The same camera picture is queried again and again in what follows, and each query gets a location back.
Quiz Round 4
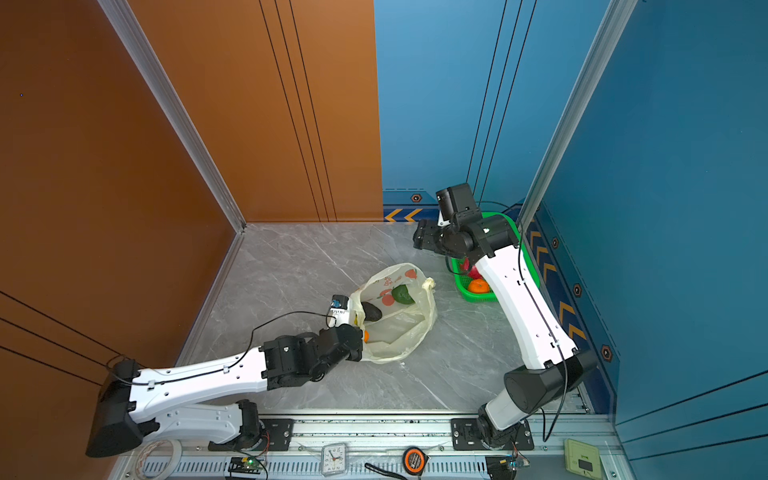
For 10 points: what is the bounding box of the aluminium front rail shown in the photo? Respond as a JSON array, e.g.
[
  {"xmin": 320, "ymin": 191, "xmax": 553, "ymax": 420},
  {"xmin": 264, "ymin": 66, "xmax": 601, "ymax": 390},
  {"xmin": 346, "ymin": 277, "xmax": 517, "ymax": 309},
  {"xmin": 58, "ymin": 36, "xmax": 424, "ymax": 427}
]
[{"xmin": 111, "ymin": 411, "xmax": 634, "ymax": 479}]

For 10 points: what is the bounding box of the left green circuit board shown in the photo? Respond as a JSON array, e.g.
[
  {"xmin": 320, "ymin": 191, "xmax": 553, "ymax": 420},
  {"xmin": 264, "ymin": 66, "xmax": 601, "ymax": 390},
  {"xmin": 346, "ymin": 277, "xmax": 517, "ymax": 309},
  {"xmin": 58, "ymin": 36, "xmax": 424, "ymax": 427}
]
[{"xmin": 227, "ymin": 456, "xmax": 269, "ymax": 479}]

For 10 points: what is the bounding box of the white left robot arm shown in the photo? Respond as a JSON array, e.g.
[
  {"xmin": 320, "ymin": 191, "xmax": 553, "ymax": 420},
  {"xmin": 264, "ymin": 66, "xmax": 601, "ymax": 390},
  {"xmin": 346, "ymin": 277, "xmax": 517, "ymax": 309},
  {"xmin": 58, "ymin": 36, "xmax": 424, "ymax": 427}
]
[{"xmin": 86, "ymin": 324, "xmax": 367, "ymax": 458}]

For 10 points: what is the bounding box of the aluminium corner post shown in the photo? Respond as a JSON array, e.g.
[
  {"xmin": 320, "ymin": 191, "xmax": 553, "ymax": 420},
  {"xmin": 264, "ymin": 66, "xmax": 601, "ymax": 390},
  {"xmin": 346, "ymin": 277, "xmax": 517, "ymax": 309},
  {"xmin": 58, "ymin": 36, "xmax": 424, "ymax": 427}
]
[
  {"xmin": 517, "ymin": 0, "xmax": 638, "ymax": 234},
  {"xmin": 97, "ymin": 0, "xmax": 248, "ymax": 233}
]

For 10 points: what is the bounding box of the green plastic basket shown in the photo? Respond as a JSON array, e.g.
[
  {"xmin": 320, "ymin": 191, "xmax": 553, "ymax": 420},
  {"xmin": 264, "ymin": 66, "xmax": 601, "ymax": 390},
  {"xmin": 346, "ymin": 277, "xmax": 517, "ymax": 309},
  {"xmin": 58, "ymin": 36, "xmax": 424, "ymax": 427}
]
[{"xmin": 446, "ymin": 212, "xmax": 541, "ymax": 303}]

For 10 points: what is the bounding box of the small white clock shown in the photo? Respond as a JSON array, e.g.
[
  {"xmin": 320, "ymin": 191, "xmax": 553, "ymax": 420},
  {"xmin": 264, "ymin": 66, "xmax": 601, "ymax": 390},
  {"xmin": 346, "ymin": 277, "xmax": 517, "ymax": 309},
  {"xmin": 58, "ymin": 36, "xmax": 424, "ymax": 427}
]
[{"xmin": 321, "ymin": 443, "xmax": 348, "ymax": 477}]

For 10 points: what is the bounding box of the aluminium corner post left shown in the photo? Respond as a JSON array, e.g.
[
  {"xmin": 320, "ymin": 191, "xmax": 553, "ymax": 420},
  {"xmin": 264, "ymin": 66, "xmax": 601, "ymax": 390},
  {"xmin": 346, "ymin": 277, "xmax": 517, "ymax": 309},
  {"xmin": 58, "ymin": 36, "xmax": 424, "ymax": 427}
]
[{"xmin": 97, "ymin": 0, "xmax": 248, "ymax": 233}]

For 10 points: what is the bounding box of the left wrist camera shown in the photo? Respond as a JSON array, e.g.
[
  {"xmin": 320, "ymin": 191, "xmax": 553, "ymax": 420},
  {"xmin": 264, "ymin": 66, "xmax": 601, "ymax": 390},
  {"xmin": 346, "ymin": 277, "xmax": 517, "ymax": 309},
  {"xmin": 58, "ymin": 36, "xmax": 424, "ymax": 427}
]
[{"xmin": 326, "ymin": 294, "xmax": 351, "ymax": 328}]

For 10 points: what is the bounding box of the black strap on rail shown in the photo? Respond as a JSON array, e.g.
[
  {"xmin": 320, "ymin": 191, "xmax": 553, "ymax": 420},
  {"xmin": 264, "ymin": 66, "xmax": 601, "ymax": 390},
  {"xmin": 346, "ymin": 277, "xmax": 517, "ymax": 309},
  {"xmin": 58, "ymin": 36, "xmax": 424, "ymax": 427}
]
[{"xmin": 364, "ymin": 462, "xmax": 409, "ymax": 480}]

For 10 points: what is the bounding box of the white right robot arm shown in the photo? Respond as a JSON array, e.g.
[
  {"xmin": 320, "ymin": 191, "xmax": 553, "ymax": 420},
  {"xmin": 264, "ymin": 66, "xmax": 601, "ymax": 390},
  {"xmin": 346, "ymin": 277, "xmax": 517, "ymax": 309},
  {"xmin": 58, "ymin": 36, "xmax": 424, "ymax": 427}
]
[{"xmin": 413, "ymin": 184, "xmax": 598, "ymax": 449}]

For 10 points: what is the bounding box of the dark green avocado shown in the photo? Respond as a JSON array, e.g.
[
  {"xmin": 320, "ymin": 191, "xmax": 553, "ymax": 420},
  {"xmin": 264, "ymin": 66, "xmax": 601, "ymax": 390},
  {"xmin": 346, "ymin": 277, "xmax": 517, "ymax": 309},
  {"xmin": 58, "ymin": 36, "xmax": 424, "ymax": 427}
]
[{"xmin": 391, "ymin": 284, "xmax": 415, "ymax": 305}]

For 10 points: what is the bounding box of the orange black tape measure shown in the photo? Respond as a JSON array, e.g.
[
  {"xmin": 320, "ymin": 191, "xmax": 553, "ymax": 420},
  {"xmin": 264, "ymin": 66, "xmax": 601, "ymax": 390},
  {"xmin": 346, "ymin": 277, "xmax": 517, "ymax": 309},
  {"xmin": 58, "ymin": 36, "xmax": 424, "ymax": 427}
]
[{"xmin": 402, "ymin": 447, "xmax": 429, "ymax": 476}]

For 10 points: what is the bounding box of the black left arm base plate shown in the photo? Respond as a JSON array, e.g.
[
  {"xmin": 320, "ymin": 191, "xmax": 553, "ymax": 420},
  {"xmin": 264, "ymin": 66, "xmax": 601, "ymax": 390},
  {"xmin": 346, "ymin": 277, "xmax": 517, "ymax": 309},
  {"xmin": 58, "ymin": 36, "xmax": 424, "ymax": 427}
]
[{"xmin": 207, "ymin": 418, "xmax": 294, "ymax": 453}]

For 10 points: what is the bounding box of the black dark avocado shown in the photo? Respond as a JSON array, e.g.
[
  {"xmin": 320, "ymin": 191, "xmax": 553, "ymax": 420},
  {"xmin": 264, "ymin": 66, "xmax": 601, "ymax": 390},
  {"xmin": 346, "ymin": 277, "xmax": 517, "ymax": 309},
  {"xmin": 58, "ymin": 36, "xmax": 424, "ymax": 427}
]
[{"xmin": 361, "ymin": 301, "xmax": 383, "ymax": 323}]

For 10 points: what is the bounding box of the green circuit board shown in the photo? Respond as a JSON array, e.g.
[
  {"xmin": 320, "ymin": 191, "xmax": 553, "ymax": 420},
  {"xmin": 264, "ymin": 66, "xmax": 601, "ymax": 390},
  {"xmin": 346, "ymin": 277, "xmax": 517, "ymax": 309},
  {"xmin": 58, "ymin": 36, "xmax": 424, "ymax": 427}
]
[
  {"xmin": 227, "ymin": 456, "xmax": 269, "ymax": 479},
  {"xmin": 485, "ymin": 456, "xmax": 530, "ymax": 480}
]

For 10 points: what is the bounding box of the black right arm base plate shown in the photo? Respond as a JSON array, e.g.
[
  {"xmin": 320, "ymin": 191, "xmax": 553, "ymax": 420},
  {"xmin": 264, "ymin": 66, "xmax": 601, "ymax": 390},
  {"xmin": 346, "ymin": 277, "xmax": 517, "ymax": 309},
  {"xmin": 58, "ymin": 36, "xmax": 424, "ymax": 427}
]
[{"xmin": 450, "ymin": 417, "xmax": 535, "ymax": 451}]

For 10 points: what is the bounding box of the aluminium corner post right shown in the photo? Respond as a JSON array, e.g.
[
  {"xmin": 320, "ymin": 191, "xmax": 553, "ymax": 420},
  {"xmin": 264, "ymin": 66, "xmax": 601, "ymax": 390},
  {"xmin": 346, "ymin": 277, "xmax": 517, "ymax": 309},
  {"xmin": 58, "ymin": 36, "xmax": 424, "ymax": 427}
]
[{"xmin": 517, "ymin": 0, "xmax": 638, "ymax": 234}]

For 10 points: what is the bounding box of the right green circuit board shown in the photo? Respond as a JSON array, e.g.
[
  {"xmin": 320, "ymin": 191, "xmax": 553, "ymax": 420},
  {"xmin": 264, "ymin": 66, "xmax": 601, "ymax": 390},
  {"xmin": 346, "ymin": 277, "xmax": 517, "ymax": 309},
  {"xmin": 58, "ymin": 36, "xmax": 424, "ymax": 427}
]
[{"xmin": 485, "ymin": 456, "xmax": 530, "ymax": 480}]

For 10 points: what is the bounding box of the yellow printed plastic bag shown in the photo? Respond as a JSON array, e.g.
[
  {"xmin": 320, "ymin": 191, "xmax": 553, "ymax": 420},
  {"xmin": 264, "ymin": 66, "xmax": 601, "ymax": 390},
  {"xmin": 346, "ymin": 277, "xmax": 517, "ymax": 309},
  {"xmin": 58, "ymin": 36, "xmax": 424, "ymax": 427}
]
[{"xmin": 349, "ymin": 263, "xmax": 437, "ymax": 364}]

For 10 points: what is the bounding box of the green wall switch box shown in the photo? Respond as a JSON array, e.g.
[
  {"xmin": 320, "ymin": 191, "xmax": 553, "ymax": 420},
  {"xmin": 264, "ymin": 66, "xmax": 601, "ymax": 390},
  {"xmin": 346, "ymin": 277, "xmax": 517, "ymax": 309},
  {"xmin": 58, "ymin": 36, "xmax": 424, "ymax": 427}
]
[{"xmin": 564, "ymin": 439, "xmax": 603, "ymax": 480}]

